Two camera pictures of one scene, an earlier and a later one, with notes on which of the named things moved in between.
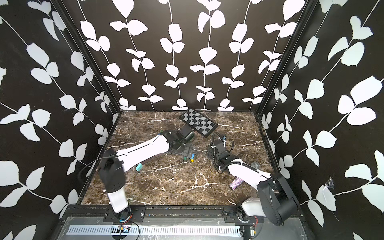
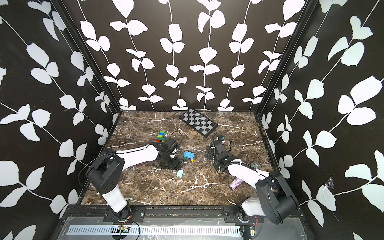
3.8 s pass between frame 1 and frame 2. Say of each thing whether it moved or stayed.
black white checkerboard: stayed
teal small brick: moved
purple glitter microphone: stayed
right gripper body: stayed
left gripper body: moved
